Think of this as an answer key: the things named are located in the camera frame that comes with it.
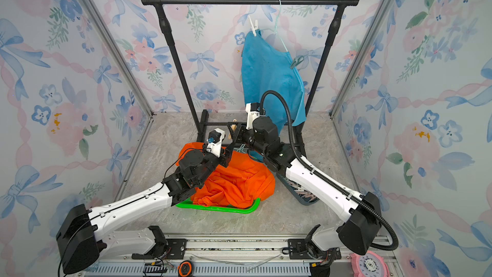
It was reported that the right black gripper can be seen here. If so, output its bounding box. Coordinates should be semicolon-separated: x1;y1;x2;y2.
230;118;270;159

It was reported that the beige clothespin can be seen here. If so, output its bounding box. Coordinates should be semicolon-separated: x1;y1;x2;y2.
227;122;237;140

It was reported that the orange t-shirt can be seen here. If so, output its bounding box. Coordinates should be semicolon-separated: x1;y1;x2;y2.
189;151;275;209

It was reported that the teal t-shirt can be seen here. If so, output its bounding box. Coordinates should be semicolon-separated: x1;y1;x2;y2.
241;31;306;126

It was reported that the dark teal clothespin bin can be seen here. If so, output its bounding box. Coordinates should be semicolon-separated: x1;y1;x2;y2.
276;174;319;206

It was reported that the teal clothespin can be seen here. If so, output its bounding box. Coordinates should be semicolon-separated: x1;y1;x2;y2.
290;55;305;69

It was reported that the white clothespin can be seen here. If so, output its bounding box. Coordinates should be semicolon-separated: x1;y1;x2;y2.
247;15;259;37

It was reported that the light teal wire hanger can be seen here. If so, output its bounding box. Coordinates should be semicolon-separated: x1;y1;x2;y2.
260;0;293;67

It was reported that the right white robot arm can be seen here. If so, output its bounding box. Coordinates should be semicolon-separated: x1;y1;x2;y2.
228;117;383;259

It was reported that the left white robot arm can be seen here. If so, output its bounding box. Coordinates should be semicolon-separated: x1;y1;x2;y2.
56;141;235;276

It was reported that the green plastic tray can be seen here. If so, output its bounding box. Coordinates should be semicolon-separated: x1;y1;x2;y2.
177;198;261;214

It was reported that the black clothes rack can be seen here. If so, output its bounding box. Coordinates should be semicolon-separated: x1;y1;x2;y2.
141;0;360;142

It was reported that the pink round object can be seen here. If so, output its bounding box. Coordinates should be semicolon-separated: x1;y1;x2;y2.
350;251;390;277

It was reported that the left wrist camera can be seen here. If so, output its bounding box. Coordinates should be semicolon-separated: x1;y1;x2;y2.
204;128;225;158

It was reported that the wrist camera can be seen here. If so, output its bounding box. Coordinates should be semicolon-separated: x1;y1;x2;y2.
204;128;225;158
245;103;260;130

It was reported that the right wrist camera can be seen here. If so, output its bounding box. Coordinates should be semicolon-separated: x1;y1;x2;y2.
245;103;260;130

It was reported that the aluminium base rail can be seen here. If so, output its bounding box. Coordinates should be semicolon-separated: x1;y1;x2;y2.
77;234;403;276

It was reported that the black corrugated cable hose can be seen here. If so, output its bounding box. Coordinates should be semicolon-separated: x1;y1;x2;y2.
259;90;400;251

